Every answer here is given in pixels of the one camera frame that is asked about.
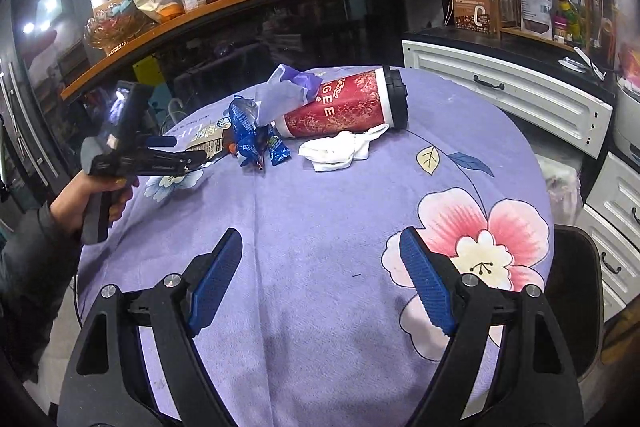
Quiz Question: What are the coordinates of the dark brown waste bin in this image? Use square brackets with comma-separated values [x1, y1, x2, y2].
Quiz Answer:
[550, 227, 603, 378]

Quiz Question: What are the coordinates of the white printer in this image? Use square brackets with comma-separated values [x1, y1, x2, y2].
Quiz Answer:
[612, 77, 640, 155]

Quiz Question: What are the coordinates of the white hair straightener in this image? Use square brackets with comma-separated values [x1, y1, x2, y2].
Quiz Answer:
[559, 48, 608, 80]

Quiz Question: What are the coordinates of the white tissue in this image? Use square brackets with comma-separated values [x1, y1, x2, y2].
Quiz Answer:
[298, 129, 388, 174]

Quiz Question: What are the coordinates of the white vanity drawer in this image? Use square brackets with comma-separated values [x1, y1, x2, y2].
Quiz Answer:
[401, 38, 615, 158]

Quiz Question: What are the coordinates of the white drawer cabinet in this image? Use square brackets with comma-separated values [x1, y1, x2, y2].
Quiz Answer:
[575, 152, 640, 323]

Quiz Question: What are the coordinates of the amber glass bowl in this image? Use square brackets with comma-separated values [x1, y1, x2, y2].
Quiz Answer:
[82, 2, 151, 55]

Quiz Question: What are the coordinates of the wooden bar counter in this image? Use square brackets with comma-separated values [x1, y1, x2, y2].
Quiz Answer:
[60, 0, 451, 100]

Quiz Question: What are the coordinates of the pink plastic bag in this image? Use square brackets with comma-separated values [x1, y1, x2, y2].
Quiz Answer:
[617, 42, 640, 78]

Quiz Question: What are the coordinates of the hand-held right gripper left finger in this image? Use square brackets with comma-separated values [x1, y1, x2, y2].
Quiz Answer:
[62, 227, 243, 427]

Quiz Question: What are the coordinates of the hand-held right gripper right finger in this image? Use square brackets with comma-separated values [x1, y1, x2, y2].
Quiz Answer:
[399, 227, 581, 427]

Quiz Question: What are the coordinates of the purple floral tablecloth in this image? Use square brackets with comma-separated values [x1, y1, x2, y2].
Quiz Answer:
[75, 66, 556, 427]

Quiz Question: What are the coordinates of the yellow green bottle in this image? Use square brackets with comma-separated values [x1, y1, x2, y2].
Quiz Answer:
[552, 0, 583, 42]

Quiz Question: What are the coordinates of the brown paper snack bag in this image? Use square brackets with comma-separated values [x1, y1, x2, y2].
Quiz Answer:
[120, 0, 183, 24]

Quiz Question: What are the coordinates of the black snack wrapper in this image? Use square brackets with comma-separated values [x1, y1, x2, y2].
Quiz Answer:
[185, 119, 236, 168]

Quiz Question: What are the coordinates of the red paper coffee cup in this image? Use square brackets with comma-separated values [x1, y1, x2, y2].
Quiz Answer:
[272, 66, 410, 138]

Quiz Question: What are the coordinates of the person's left forearm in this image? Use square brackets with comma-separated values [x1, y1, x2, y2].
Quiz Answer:
[0, 202, 83, 383]

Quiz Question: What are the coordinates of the bin with white plastic liner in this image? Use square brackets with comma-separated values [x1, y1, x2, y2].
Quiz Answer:
[535, 154, 583, 228]

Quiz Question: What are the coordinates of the person's left hand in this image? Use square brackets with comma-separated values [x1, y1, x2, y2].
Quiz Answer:
[50, 172, 133, 238]

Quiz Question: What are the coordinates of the purple plastic wrapper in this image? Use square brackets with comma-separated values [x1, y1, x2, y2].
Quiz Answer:
[254, 64, 326, 128]

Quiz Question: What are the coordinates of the blue snack wrapper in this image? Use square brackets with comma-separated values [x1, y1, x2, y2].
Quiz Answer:
[227, 96, 292, 170]

